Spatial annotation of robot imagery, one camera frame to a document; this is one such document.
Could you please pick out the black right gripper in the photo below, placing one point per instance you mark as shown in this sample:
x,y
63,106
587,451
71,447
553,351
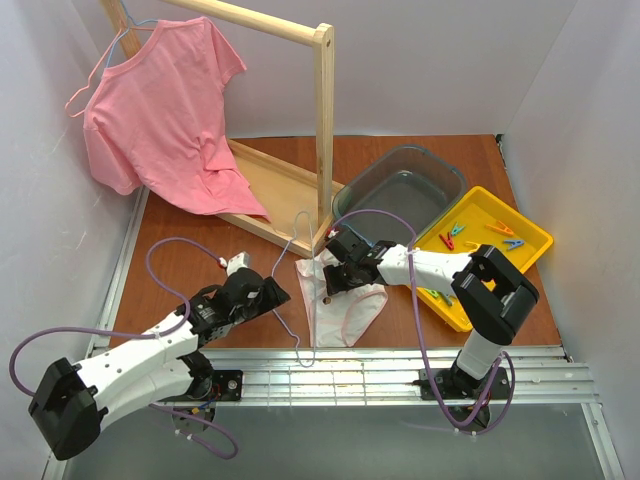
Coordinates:
x,y
332,279

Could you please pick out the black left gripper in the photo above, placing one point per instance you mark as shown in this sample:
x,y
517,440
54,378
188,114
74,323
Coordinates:
x,y
273,293

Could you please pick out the white pink-trimmed underwear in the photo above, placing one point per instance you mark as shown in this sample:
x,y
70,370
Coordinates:
x,y
339,320

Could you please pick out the light blue wire hanger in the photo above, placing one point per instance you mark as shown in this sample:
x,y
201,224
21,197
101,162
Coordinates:
x,y
303,363

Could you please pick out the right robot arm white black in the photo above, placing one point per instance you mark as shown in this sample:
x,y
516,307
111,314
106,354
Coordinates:
x,y
495,296

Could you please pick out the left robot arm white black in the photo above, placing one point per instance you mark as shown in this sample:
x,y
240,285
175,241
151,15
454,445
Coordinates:
x,y
74,402

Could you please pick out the wooden clothes rack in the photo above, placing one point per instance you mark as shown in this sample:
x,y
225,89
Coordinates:
x,y
298,201

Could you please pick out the green clothespin in tray front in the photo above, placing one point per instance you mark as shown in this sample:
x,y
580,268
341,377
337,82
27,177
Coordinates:
x,y
439,295

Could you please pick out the red clothespin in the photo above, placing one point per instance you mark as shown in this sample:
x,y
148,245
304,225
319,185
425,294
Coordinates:
x,y
448,241

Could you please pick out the teal transparent plastic tub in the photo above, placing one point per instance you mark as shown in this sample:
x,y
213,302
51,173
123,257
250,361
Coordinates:
x,y
404,192

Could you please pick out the teal clothespin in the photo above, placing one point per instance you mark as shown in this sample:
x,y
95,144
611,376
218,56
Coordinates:
x,y
456,229

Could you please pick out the yellow plastic tray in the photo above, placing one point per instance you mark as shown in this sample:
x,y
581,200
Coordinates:
x,y
474,210

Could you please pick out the orange clothespin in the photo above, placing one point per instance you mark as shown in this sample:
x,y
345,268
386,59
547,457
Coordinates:
x,y
500,228

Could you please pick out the blue clothespin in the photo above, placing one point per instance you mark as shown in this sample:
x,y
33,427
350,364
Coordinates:
x,y
512,243

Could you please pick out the pink t-shirt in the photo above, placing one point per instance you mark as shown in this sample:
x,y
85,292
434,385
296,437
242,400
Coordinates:
x,y
157,120

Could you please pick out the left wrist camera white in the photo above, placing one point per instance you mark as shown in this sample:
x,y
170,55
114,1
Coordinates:
x,y
237,262

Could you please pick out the aluminium mounting rail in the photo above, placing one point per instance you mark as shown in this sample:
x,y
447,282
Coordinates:
x,y
368,377

